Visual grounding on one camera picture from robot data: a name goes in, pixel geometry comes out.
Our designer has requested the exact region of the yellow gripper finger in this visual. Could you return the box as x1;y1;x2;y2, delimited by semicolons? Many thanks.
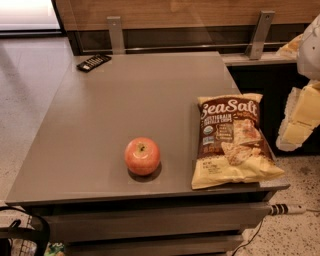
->
276;34;302;59
276;80;320;152

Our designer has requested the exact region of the red apple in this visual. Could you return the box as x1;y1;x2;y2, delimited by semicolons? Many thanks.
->
124;137;160;176

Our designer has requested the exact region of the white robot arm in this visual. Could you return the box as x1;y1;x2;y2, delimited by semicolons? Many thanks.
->
276;14;320;151

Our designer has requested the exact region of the black rxbar chocolate bar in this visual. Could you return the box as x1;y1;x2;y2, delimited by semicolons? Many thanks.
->
77;54;111;72

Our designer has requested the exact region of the sea salt chips bag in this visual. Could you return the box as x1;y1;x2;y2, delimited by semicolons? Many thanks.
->
191;93;284;190

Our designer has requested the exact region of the grey drawer cabinet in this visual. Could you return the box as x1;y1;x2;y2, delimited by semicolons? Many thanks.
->
24;191;278;256

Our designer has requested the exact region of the right metal bracket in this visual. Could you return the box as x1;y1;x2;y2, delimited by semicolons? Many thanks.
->
245;10;275;60

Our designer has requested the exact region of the metal bracket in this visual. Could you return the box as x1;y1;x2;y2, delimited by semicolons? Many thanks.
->
245;10;275;60
107;16;125;55

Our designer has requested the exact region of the striped cable plug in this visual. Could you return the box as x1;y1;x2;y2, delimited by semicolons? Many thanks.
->
269;204;306;216

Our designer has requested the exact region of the left metal bracket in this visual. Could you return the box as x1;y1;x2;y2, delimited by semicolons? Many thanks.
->
107;16;125;55

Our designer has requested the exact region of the black wire basket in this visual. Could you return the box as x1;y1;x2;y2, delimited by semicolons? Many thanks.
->
0;214;50;256

